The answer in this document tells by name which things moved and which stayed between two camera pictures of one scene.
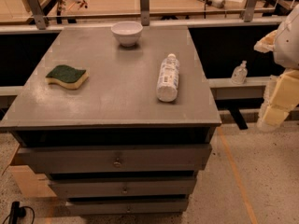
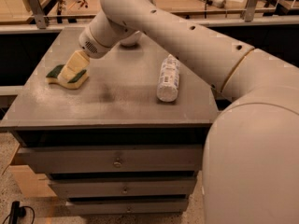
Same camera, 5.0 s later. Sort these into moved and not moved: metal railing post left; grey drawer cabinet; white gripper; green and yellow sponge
Moved: white gripper
Not moved: metal railing post left; grey drawer cabinet; green and yellow sponge
